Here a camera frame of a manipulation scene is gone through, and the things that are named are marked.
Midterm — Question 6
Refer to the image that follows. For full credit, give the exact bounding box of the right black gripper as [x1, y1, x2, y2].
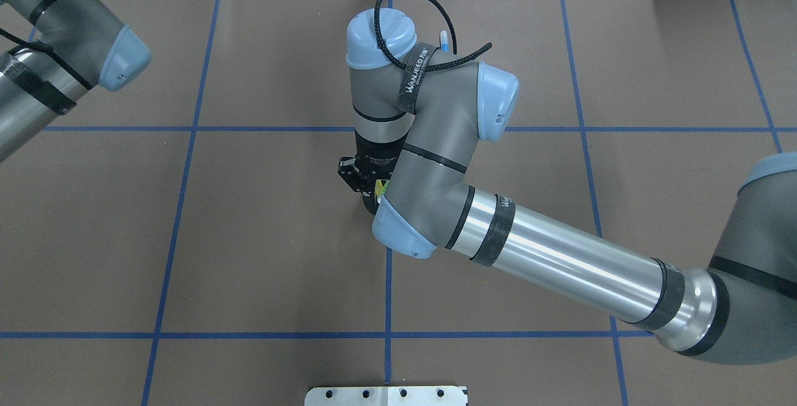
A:
[337, 133, 406, 215]

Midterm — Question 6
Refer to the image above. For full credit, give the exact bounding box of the yellow marker pen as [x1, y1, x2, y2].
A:
[374, 179, 390, 204]

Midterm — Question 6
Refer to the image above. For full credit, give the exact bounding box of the blue marker pen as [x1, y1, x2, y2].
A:
[438, 31, 450, 52]

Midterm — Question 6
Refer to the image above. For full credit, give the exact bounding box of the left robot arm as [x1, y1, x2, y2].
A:
[1, 0, 152, 159]

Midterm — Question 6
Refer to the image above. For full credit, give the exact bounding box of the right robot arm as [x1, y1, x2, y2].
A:
[341, 8, 796, 364]

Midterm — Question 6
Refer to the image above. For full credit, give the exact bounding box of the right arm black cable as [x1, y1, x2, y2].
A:
[374, 0, 494, 73]

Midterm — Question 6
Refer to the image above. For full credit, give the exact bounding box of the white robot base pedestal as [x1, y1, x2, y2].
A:
[304, 385, 469, 405]

